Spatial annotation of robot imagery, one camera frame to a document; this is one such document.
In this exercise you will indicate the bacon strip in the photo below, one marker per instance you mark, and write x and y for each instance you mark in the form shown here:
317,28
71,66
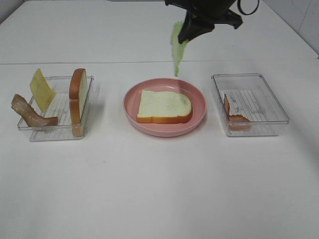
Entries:
30,116
236,122

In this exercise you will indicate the bread slice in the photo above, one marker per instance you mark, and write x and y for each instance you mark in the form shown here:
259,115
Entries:
77,97
164,107

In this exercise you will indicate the green lettuce leaf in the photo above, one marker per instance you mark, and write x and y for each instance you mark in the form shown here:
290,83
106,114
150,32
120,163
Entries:
177,49

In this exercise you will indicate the yellow cheese slice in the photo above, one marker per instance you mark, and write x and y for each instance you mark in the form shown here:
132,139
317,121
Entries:
41,91

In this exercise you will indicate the right clear plastic tray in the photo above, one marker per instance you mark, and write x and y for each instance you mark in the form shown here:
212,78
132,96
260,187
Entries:
250,96

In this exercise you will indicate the left clear plastic tray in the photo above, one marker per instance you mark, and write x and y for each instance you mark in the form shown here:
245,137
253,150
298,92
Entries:
59,107

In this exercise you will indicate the pink round plate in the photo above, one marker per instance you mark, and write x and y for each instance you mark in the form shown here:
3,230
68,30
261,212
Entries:
132,98

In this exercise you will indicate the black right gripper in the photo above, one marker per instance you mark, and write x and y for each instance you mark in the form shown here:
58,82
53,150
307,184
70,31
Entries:
210,12

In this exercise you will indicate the clear plastic tray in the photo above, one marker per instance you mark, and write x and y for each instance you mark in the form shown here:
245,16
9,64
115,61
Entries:
59,107
250,96

